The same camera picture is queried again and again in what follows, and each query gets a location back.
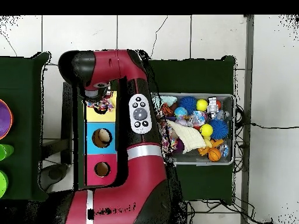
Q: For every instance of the clear mesh bin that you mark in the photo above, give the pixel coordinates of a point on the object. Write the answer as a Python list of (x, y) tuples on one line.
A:
[(198, 159)]

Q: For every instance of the white toy robot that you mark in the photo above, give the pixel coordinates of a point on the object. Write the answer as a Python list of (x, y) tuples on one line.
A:
[(212, 107)]

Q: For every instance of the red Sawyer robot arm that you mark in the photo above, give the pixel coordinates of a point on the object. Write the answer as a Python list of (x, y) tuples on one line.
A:
[(109, 65)]

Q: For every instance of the orange toy basketball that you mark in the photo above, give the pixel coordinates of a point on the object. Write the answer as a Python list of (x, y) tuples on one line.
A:
[(214, 155)]

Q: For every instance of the wooden box with three holes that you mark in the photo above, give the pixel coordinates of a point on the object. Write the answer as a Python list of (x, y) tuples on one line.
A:
[(102, 179)]

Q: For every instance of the blue spiky rubber ball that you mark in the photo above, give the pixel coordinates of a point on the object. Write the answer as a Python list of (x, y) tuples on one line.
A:
[(218, 129), (188, 105)]

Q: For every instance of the grey rounded object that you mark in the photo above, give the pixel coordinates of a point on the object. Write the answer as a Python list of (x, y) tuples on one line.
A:
[(53, 175)]

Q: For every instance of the cream ribbed cloth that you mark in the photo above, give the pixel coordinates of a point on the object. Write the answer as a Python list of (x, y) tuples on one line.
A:
[(190, 137)]

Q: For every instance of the yellow foam ball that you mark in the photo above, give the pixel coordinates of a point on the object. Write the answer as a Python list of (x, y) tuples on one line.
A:
[(206, 130), (202, 105)]

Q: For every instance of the green plastic cup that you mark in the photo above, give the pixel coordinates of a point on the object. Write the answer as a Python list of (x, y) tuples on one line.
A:
[(5, 151)]

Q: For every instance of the green round plastic object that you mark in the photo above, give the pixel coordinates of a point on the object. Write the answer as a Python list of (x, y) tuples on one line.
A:
[(2, 184)]

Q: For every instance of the mint green cloth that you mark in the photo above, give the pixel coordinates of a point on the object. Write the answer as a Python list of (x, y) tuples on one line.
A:
[(168, 99)]

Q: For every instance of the blue globe ball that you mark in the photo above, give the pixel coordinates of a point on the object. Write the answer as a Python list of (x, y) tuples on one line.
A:
[(181, 113)]

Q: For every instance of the dark green side table cloth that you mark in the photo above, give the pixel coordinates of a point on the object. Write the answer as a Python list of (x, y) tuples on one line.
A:
[(23, 93)]

